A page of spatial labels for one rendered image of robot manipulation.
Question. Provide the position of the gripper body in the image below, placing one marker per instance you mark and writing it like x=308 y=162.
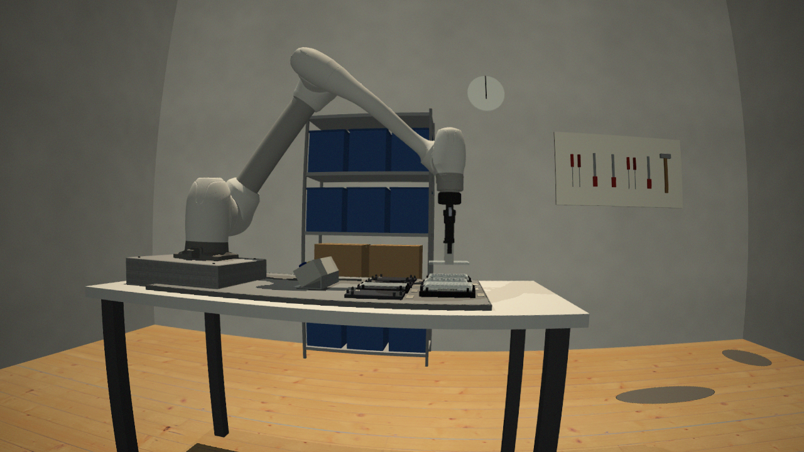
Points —
x=449 y=199

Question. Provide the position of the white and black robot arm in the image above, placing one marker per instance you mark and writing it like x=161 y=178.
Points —
x=217 y=209

